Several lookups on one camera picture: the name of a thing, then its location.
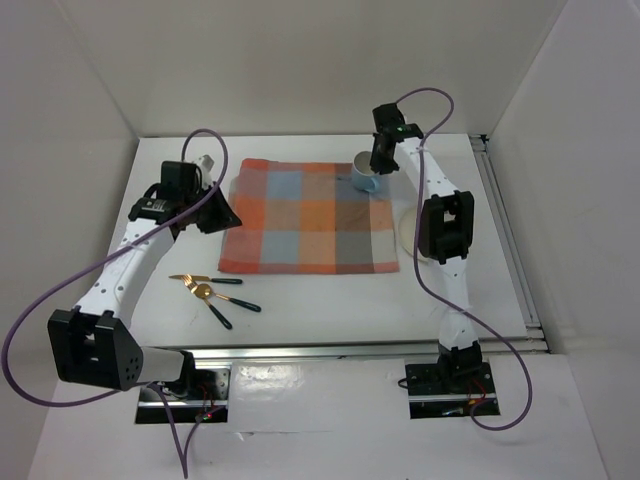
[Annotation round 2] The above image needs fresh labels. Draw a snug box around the blue mug white inside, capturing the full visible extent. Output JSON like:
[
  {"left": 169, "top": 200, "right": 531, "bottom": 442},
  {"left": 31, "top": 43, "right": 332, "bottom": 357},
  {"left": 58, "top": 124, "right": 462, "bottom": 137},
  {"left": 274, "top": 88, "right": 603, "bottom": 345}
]
[{"left": 351, "top": 151, "right": 380, "bottom": 194}]

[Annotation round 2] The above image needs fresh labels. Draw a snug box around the gold fork black handle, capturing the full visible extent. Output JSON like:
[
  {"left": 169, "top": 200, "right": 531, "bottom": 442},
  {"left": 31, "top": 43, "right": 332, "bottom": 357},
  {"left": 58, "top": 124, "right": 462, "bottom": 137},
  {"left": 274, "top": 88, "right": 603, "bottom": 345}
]
[{"left": 182, "top": 275, "right": 233, "bottom": 330}]

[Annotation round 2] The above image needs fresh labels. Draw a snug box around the cream round plate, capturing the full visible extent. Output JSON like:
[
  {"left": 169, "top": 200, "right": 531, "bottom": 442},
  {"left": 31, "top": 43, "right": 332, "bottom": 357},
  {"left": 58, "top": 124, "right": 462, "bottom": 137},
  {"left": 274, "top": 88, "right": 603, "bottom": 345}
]
[{"left": 397, "top": 206, "right": 417, "bottom": 257}]

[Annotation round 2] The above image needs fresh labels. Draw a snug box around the gold spoon black handle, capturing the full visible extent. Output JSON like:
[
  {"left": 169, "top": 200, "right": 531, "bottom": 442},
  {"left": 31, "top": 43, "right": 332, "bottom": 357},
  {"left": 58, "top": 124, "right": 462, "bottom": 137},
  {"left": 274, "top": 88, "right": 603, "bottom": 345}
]
[{"left": 194, "top": 284, "right": 262, "bottom": 313}]

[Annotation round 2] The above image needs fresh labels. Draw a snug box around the orange checkered cloth placemat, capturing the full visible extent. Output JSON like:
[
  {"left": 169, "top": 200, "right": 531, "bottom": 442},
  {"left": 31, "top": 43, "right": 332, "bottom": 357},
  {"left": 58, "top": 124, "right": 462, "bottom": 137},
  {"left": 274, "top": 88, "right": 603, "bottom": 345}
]
[{"left": 218, "top": 158, "right": 399, "bottom": 275}]

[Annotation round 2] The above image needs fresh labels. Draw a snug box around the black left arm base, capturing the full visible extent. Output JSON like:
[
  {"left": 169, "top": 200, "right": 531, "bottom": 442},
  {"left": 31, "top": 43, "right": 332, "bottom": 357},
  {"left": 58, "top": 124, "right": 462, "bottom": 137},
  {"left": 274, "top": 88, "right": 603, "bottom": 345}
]
[{"left": 135, "top": 366, "right": 231, "bottom": 425}]

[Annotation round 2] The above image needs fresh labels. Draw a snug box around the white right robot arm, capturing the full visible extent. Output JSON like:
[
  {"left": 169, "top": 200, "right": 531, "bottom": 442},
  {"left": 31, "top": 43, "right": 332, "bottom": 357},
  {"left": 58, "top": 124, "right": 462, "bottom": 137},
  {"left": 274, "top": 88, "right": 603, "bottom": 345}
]
[{"left": 370, "top": 120, "right": 482, "bottom": 392}]

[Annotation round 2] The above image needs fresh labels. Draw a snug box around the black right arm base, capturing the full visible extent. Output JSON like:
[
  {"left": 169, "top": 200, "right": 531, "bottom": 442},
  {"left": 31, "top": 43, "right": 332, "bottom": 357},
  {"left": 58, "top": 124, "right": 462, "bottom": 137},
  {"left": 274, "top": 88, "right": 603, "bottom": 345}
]
[{"left": 397, "top": 361, "right": 500, "bottom": 419}]

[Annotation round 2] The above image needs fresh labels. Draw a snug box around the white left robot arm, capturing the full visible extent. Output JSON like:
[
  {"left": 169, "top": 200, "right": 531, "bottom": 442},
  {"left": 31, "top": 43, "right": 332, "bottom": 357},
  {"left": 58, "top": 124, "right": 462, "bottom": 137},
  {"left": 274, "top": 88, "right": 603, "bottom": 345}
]
[{"left": 47, "top": 189, "right": 242, "bottom": 399}]

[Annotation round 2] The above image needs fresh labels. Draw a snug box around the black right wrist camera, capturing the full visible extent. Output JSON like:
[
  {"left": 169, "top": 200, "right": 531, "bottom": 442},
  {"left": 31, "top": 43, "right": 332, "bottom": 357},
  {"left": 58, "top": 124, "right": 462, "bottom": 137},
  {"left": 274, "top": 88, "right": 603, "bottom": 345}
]
[{"left": 372, "top": 103, "right": 406, "bottom": 133}]

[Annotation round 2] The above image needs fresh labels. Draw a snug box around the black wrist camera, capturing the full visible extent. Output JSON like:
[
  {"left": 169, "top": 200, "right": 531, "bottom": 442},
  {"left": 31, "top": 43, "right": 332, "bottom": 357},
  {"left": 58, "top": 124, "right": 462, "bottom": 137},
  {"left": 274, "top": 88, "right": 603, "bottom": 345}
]
[
  {"left": 156, "top": 155, "right": 214, "bottom": 203},
  {"left": 372, "top": 103, "right": 406, "bottom": 133}
]

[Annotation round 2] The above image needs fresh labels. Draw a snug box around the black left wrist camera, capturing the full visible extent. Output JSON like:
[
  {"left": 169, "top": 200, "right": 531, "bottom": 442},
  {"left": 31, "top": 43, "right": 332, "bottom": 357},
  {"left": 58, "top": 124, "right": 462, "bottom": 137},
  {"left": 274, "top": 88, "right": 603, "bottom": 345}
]
[{"left": 156, "top": 155, "right": 214, "bottom": 203}]

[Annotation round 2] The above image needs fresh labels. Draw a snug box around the gold knife black handle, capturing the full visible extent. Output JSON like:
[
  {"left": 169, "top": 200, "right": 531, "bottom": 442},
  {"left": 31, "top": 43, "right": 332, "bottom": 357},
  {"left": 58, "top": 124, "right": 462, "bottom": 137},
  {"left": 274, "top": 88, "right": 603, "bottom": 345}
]
[{"left": 168, "top": 274, "right": 244, "bottom": 285}]

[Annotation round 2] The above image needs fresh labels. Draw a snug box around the aluminium front rail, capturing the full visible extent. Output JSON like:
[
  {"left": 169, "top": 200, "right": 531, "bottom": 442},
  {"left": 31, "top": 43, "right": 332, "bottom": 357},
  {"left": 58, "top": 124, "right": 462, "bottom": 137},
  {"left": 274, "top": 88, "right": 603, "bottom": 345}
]
[{"left": 77, "top": 339, "right": 551, "bottom": 364}]

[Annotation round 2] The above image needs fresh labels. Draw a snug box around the aluminium side rail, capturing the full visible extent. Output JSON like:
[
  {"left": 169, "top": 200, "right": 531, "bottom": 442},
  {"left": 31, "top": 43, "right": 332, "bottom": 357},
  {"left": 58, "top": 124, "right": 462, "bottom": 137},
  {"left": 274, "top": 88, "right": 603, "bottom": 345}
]
[{"left": 469, "top": 134, "right": 551, "bottom": 354}]

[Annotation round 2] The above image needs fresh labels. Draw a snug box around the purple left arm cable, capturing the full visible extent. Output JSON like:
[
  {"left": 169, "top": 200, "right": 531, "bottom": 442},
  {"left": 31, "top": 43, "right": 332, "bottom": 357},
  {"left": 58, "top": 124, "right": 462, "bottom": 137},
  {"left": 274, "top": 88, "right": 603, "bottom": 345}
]
[{"left": 1, "top": 128, "right": 231, "bottom": 479}]

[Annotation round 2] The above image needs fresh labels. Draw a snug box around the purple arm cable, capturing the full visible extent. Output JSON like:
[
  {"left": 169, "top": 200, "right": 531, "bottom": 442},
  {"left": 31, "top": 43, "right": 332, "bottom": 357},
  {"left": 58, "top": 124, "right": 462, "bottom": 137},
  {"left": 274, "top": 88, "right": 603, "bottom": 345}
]
[
  {"left": 1, "top": 128, "right": 231, "bottom": 479},
  {"left": 394, "top": 87, "right": 534, "bottom": 432}
]

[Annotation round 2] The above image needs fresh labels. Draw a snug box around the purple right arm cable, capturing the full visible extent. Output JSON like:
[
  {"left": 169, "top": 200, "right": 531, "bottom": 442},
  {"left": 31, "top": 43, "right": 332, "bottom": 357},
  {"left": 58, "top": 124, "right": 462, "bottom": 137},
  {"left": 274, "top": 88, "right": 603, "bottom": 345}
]
[{"left": 394, "top": 87, "right": 534, "bottom": 432}]

